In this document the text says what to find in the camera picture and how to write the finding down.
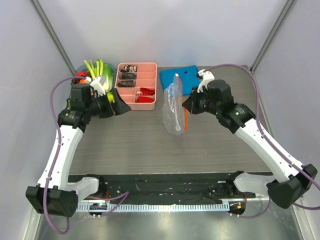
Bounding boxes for pink divided tray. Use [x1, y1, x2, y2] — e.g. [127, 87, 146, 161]
[115, 62, 157, 111]

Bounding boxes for green celery stalks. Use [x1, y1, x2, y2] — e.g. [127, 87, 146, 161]
[84, 59, 104, 79]

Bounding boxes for clear zip top bag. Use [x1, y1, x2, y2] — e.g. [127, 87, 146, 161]
[162, 73, 188, 136]

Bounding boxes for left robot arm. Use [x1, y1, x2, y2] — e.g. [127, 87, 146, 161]
[25, 83, 131, 218]

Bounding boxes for perforated cable rail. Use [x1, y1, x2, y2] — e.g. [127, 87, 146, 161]
[76, 201, 230, 213]

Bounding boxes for green pear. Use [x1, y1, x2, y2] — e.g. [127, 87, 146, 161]
[106, 92, 115, 103]

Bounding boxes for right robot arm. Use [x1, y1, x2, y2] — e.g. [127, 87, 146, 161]
[182, 79, 318, 209]

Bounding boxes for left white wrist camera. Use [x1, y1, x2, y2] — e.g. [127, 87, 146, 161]
[84, 76, 106, 97]

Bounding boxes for purple cable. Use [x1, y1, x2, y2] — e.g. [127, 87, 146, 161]
[204, 64, 320, 210]
[42, 76, 86, 235]

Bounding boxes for blue folded cloth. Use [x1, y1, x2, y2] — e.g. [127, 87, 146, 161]
[159, 65, 201, 96]

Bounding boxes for green lettuce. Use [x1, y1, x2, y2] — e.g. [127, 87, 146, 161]
[102, 63, 115, 92]

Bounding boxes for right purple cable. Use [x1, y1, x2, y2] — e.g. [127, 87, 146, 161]
[204, 64, 320, 210]

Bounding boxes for red apple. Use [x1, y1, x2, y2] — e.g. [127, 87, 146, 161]
[75, 71, 88, 78]

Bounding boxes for dark sushi roll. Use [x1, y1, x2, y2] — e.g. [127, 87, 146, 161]
[120, 72, 137, 80]
[117, 79, 136, 88]
[120, 64, 138, 73]

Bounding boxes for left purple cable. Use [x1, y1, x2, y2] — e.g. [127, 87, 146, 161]
[42, 76, 86, 235]

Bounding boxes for teal food bowl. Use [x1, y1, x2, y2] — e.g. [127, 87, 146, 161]
[75, 64, 117, 89]

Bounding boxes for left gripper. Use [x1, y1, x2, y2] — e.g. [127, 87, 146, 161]
[86, 88, 131, 119]

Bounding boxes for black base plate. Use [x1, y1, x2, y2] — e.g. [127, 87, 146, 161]
[67, 170, 273, 204]

